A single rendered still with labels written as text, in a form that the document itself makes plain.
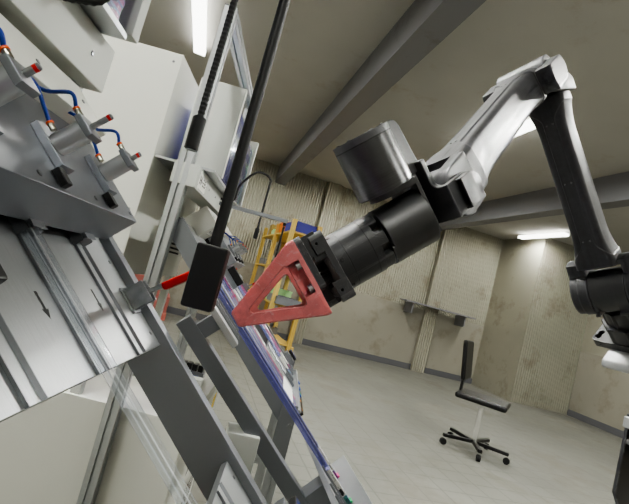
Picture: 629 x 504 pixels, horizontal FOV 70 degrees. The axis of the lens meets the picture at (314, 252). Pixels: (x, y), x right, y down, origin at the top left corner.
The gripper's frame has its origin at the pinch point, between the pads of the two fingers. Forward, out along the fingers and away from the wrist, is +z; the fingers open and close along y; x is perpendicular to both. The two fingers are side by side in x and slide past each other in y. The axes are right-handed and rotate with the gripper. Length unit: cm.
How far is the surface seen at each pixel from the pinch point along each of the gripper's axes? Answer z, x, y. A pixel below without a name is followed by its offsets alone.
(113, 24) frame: -1.3, -43.3, -15.5
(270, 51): -11.3, -15.4, 12.4
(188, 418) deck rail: 15.5, 8.1, -20.3
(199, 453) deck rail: 16.4, 12.8, -20.4
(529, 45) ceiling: -258, -78, -269
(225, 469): 13.7, 15.8, -18.0
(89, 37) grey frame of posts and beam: 2.5, -43.9, -16.6
